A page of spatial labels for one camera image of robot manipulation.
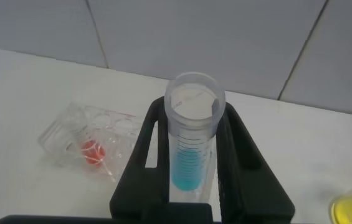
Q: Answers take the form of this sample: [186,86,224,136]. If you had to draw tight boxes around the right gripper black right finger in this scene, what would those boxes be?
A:
[215,101,296,223]

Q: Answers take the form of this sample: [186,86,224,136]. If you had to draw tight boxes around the clear plastic test tube rack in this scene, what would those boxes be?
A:
[37,101,153,183]

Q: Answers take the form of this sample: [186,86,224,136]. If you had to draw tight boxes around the red pigment test tube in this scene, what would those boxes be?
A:
[65,107,107,169]

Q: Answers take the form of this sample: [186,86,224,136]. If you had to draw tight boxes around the blue pigment test tube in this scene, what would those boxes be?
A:
[164,72,226,200]

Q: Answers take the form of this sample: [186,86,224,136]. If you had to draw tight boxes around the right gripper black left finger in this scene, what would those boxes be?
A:
[109,96,171,221]

